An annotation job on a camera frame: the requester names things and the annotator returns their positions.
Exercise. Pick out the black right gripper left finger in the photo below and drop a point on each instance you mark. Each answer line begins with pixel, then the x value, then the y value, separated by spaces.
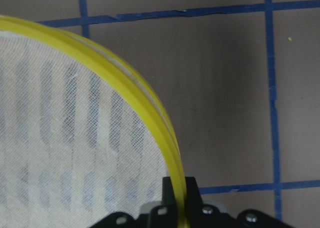
pixel 165 214

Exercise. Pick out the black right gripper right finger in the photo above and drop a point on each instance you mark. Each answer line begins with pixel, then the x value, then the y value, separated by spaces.
pixel 194 206

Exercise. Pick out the yellow steamer basket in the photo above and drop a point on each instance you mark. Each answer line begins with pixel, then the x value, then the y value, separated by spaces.
pixel 82 134

